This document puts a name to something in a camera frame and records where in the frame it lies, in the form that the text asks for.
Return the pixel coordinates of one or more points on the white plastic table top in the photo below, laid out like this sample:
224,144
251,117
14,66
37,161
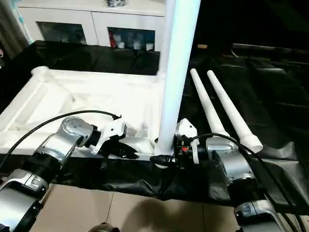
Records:
72,96

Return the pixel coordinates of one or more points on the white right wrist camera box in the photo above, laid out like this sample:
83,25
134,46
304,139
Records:
186,129

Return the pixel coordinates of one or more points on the pale blue translucent object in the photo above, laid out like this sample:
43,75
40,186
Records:
20,19

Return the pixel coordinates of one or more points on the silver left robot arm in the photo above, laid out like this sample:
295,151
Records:
58,145

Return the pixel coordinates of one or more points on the black mat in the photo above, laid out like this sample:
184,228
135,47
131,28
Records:
48,55

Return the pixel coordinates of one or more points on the large black furniture piece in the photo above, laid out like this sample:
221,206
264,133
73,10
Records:
251,21

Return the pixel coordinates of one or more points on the dark glass bowl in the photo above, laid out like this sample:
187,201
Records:
117,2

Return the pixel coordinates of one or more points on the black robot left foot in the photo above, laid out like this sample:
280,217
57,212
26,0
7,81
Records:
104,228

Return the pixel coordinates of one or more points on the white cabinet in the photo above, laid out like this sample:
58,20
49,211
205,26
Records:
96,17

